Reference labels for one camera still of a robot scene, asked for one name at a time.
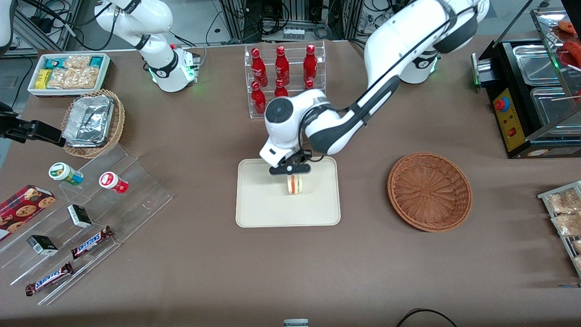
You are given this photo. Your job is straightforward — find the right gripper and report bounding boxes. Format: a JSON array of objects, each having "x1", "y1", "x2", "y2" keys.
[{"x1": 0, "y1": 103, "x2": 67, "y2": 147}]

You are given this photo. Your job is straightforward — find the green lid snack cup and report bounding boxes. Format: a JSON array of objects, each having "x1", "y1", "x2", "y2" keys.
[{"x1": 48, "y1": 162, "x2": 84, "y2": 186}]

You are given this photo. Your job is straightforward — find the clear acrylic bottle rack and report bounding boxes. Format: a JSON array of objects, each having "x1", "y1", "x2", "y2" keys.
[{"x1": 244, "y1": 40, "x2": 326, "y2": 120}]

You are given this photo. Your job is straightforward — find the red cookie box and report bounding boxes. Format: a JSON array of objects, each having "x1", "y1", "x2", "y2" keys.
[{"x1": 0, "y1": 184, "x2": 56, "y2": 242}]

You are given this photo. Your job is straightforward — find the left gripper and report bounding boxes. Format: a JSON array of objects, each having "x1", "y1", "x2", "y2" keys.
[{"x1": 259, "y1": 139, "x2": 312, "y2": 176}]

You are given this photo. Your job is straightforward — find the Snickers chocolate bar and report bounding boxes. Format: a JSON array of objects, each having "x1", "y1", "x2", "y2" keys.
[
  {"x1": 25, "y1": 262, "x2": 74, "y2": 297},
  {"x1": 71, "y1": 225, "x2": 114, "y2": 260}
]

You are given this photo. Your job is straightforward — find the aluminium foil container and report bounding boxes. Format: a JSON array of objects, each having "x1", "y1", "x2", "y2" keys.
[{"x1": 62, "y1": 94, "x2": 115, "y2": 149}]

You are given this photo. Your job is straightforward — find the black cable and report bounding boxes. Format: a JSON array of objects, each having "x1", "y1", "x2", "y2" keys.
[{"x1": 396, "y1": 308, "x2": 458, "y2": 327}]

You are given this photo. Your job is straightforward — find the steel food pan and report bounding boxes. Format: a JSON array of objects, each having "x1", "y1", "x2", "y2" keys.
[
  {"x1": 530, "y1": 87, "x2": 581, "y2": 133},
  {"x1": 512, "y1": 45, "x2": 563, "y2": 86}
]

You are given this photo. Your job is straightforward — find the white rectangular snack bin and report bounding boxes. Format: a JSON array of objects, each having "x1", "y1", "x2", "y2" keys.
[{"x1": 27, "y1": 53, "x2": 111, "y2": 98}]

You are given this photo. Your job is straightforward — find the brown round wicker basket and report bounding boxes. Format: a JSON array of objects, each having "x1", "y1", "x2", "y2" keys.
[{"x1": 387, "y1": 152, "x2": 473, "y2": 233}]

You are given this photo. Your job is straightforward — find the clear acrylic stepped display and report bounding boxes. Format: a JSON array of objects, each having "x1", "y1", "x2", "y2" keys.
[{"x1": 0, "y1": 144, "x2": 173, "y2": 306}]

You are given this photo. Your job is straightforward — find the clear bag of crackers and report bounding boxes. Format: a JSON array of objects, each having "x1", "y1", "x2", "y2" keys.
[
  {"x1": 47, "y1": 68, "x2": 99, "y2": 90},
  {"x1": 63, "y1": 55, "x2": 92, "y2": 70}
]

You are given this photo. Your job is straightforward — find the small black box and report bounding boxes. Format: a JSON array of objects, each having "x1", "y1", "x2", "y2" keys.
[
  {"x1": 67, "y1": 204, "x2": 93, "y2": 229},
  {"x1": 26, "y1": 234, "x2": 59, "y2": 256}
]

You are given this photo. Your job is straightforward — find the red lid snack cup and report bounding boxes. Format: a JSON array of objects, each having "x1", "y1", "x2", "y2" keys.
[{"x1": 98, "y1": 171, "x2": 129, "y2": 194}]

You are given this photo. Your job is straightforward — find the cream plastic tray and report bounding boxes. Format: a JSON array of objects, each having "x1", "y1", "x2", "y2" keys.
[{"x1": 236, "y1": 157, "x2": 341, "y2": 228}]

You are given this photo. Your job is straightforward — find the clear bag of snacks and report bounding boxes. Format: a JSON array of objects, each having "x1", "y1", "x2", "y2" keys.
[
  {"x1": 546, "y1": 189, "x2": 581, "y2": 214},
  {"x1": 551, "y1": 213, "x2": 581, "y2": 238}
]

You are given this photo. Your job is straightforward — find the black hot food display machine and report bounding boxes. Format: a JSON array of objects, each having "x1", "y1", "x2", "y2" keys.
[{"x1": 471, "y1": 4, "x2": 581, "y2": 159}]

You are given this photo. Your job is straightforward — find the tray of packaged snacks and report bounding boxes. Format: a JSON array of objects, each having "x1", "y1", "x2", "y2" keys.
[{"x1": 537, "y1": 181, "x2": 581, "y2": 278}]

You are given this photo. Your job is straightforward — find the triangular sandwich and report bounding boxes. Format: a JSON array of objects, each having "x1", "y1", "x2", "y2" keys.
[{"x1": 286, "y1": 174, "x2": 304, "y2": 196}]

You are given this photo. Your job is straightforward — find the light wicker basket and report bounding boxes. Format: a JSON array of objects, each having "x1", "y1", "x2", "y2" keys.
[{"x1": 61, "y1": 89, "x2": 126, "y2": 159}]

